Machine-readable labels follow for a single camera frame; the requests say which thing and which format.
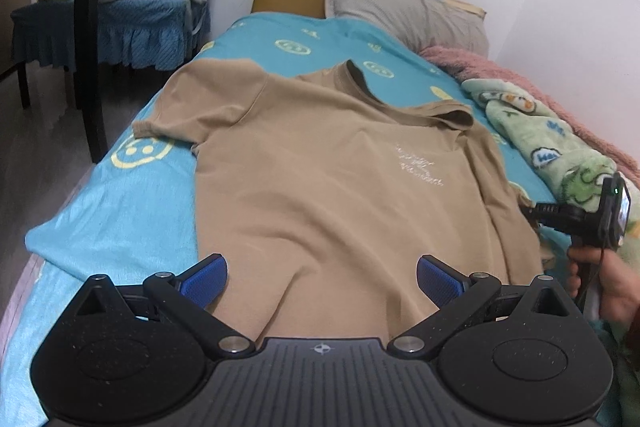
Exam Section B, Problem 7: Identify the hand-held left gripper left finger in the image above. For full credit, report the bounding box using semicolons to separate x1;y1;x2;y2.
70;253;257;360

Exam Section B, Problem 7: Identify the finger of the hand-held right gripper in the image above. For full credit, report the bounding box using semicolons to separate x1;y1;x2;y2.
520;202;588;235

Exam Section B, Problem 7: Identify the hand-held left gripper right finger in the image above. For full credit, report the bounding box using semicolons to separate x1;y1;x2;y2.
387;254;576;360

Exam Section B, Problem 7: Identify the tan t-shirt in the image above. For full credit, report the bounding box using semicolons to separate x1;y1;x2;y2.
132;58;546;348

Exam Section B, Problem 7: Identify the person's right hand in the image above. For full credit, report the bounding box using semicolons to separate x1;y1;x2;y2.
567;243;640;323

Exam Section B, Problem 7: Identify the green printed fleece blanket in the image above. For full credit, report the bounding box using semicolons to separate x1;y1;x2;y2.
460;77;640;427

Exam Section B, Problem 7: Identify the teal printed bed sheet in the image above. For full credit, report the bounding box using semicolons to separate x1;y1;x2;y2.
0;10;558;427

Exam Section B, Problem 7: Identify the pink fluffy blanket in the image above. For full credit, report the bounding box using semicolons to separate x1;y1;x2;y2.
419;45;640;188

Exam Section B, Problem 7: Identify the tan pillow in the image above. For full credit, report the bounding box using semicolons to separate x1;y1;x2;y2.
442;0;487;18

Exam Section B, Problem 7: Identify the grey pillow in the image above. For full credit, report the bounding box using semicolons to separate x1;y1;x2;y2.
322;0;490;58

